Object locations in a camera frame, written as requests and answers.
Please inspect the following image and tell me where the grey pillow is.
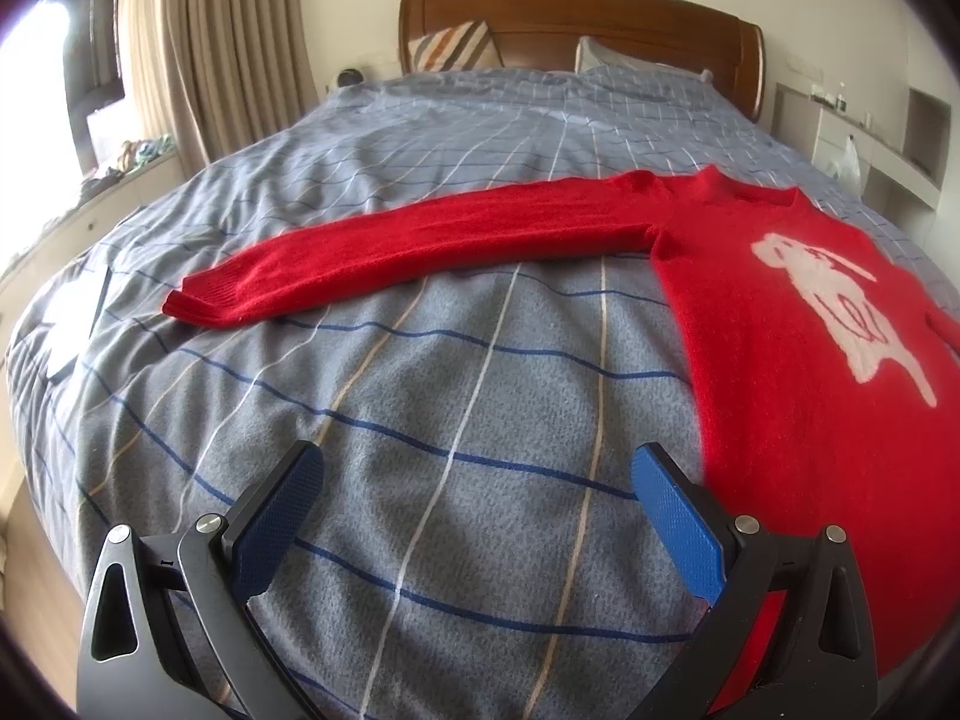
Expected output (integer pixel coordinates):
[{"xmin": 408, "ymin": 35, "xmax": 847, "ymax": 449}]
[{"xmin": 574, "ymin": 36, "xmax": 713, "ymax": 85}]

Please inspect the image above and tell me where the window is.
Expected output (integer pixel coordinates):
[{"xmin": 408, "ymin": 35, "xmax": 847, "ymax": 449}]
[{"xmin": 0, "ymin": 0, "xmax": 125, "ymax": 241}]

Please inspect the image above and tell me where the striped pillow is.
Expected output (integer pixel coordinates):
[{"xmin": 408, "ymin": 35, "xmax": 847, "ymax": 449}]
[{"xmin": 411, "ymin": 20, "xmax": 506, "ymax": 74}]

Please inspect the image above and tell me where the pile of colourful clothes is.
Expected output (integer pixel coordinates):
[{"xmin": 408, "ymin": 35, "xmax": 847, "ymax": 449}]
[{"xmin": 94, "ymin": 133, "xmax": 179, "ymax": 177}]

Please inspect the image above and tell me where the white bedside shelf unit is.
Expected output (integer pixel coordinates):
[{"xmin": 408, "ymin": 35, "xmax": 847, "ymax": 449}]
[{"xmin": 771, "ymin": 81, "xmax": 955, "ymax": 212}]

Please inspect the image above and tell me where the white plastic bag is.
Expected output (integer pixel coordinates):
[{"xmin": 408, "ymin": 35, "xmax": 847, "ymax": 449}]
[{"xmin": 823, "ymin": 133, "xmax": 865, "ymax": 183}]

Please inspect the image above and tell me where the red knitted sweater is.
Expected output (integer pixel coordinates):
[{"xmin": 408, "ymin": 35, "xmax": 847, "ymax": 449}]
[{"xmin": 163, "ymin": 165, "xmax": 960, "ymax": 713}]

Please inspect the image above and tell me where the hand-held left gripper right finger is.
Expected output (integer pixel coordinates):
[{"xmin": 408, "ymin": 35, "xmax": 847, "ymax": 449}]
[{"xmin": 622, "ymin": 443, "xmax": 880, "ymax": 720}]

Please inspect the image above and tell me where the grey checked bed cover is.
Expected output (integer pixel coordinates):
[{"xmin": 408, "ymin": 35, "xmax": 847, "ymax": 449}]
[{"xmin": 4, "ymin": 64, "xmax": 960, "ymax": 720}]

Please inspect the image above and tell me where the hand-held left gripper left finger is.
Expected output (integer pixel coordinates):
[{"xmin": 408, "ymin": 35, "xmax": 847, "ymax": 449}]
[{"xmin": 75, "ymin": 440, "xmax": 326, "ymax": 720}]

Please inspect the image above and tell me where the wooden headboard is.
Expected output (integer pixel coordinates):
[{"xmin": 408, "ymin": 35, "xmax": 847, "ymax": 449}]
[{"xmin": 397, "ymin": 0, "xmax": 766, "ymax": 122}]

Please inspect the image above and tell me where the beige curtain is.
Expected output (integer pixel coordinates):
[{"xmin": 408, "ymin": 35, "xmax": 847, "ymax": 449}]
[{"xmin": 118, "ymin": 0, "xmax": 321, "ymax": 167}]

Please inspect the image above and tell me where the window-side cabinet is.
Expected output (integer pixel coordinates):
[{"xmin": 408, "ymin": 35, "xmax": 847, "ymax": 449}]
[{"xmin": 0, "ymin": 148, "xmax": 188, "ymax": 338}]

